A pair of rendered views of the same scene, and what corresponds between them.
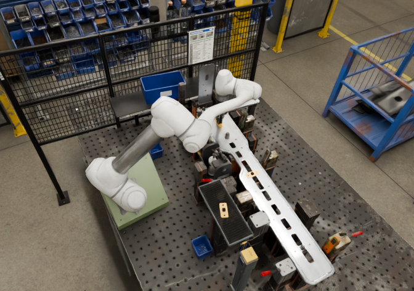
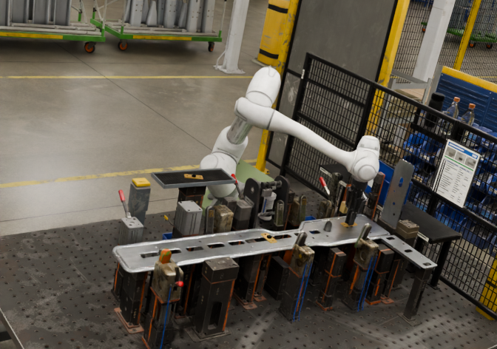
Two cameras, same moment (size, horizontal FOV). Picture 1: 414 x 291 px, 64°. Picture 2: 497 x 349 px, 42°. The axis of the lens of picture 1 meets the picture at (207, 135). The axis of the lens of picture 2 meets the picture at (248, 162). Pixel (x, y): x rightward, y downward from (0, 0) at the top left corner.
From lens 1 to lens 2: 298 cm
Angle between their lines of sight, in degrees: 70
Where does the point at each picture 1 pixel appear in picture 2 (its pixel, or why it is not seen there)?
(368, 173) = not seen: outside the picture
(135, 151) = not seen: hidden behind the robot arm
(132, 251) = (170, 214)
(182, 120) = (255, 83)
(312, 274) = (125, 252)
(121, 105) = (340, 168)
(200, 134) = (250, 102)
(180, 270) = (149, 238)
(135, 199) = (208, 160)
